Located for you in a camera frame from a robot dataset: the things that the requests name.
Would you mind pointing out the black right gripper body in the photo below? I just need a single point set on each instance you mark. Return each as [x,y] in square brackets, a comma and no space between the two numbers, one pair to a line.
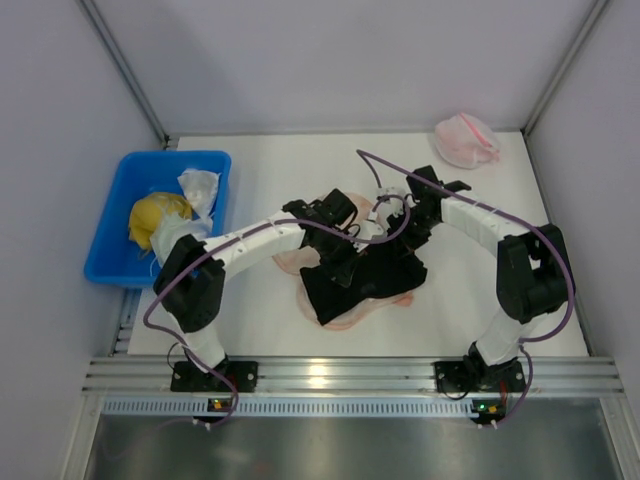
[405,240]

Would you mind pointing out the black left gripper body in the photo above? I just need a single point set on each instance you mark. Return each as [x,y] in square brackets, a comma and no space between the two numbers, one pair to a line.
[339,259]

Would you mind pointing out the floral mesh bra laundry bag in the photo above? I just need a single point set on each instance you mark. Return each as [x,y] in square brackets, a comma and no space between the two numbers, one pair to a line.
[341,212]

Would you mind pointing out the black bra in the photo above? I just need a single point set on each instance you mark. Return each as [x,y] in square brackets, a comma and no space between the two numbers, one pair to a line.
[381,274]

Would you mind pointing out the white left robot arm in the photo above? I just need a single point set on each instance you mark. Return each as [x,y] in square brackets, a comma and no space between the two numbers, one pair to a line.
[191,282]

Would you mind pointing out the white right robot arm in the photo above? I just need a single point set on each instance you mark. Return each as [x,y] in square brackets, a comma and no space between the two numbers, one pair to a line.
[533,279]

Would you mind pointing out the pink mesh laundry pouch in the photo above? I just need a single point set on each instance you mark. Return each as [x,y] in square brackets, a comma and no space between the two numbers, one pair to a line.
[466,142]

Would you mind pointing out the yellow bra in bin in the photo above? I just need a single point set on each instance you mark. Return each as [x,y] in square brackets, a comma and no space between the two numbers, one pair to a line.
[149,212]

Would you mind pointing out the blue plastic bin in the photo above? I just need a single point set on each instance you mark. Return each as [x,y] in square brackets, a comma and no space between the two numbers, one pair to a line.
[113,258]

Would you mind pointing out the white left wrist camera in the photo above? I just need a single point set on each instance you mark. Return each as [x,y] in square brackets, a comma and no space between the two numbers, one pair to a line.
[370,231]

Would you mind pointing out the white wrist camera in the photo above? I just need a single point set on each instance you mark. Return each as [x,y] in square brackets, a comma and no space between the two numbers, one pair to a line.
[370,231]
[392,192]

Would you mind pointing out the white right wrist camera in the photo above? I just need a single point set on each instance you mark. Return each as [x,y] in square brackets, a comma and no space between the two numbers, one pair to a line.
[392,192]

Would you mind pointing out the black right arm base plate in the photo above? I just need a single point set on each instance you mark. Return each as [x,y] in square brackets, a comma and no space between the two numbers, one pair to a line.
[456,378]

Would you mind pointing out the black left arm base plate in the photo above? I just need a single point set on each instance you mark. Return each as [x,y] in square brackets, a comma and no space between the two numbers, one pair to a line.
[243,375]

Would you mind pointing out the aluminium mounting rail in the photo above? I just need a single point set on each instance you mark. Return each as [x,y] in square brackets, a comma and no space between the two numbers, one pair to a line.
[554,377]

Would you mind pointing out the white slotted cable duct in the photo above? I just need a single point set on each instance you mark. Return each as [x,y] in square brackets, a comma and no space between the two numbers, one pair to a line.
[300,407]

